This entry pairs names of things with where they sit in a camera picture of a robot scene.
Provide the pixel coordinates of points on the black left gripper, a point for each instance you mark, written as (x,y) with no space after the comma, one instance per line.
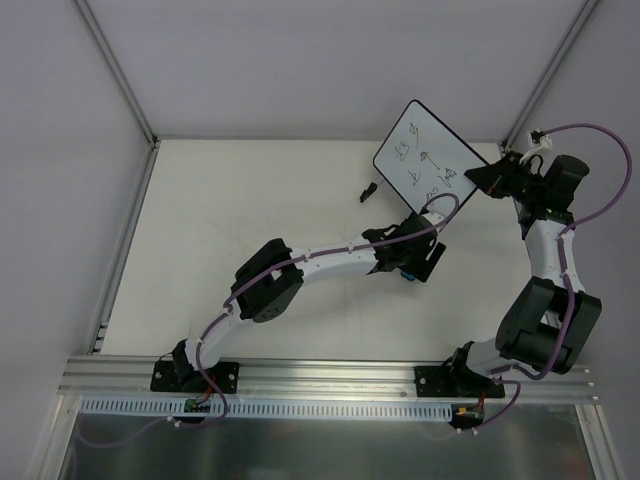
(430,260)

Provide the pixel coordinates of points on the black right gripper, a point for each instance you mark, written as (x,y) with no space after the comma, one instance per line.
(503,177)

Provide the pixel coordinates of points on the small white whiteboard black frame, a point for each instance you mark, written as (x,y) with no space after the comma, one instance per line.
(422,158)

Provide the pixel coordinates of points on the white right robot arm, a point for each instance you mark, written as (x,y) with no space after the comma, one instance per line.
(548,324)

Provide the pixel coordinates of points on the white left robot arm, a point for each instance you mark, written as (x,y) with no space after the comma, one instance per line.
(266,284)

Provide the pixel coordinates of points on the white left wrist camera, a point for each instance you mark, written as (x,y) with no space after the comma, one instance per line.
(432,220)

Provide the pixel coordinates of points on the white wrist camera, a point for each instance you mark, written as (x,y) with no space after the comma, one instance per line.
(539,144)
(432,220)

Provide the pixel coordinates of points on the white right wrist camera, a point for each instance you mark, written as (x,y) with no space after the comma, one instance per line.
(539,144)

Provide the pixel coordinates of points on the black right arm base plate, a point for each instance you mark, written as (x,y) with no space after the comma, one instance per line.
(444,382)

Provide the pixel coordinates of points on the right aluminium frame post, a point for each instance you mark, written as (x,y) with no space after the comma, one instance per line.
(560,54)

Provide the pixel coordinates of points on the aluminium frame post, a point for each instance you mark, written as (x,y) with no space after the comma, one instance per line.
(560,54)
(95,30)

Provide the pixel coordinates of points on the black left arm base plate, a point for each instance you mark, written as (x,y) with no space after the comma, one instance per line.
(220,375)

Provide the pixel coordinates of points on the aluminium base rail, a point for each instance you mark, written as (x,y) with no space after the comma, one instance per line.
(305,379)

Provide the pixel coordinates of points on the white slotted cable duct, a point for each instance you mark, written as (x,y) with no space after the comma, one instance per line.
(269,408)

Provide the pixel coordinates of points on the left aluminium frame post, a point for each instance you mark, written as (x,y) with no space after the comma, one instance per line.
(95,30)

